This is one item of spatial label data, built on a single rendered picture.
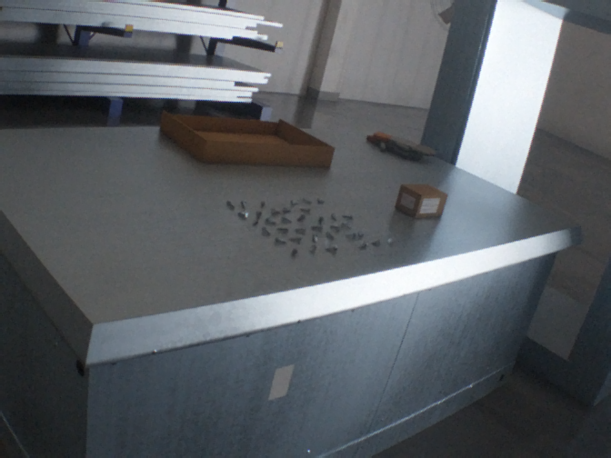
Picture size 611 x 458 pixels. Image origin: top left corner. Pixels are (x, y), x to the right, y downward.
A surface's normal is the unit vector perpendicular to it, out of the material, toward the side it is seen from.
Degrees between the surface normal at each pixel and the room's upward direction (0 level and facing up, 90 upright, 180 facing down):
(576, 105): 90
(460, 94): 90
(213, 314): 68
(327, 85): 90
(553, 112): 90
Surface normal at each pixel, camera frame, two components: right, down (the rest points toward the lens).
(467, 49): -0.74, 0.04
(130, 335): 0.71, 0.00
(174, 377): 0.67, 0.39
